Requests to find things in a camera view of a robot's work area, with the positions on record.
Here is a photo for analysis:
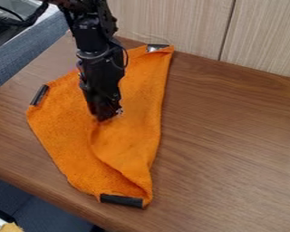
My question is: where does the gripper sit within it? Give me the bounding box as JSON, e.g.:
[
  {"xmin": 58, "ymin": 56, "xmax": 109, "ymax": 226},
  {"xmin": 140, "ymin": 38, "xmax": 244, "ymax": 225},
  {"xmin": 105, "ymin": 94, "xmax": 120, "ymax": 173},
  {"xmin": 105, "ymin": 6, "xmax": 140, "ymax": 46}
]
[{"xmin": 74, "ymin": 44, "xmax": 127, "ymax": 123}]

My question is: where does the orange cloth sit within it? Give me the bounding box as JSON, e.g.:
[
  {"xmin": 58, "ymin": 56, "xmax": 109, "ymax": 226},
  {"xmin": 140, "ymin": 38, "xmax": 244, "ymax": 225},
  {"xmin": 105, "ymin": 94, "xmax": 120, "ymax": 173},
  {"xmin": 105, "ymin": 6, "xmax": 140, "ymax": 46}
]
[{"xmin": 24, "ymin": 43, "xmax": 177, "ymax": 210}]

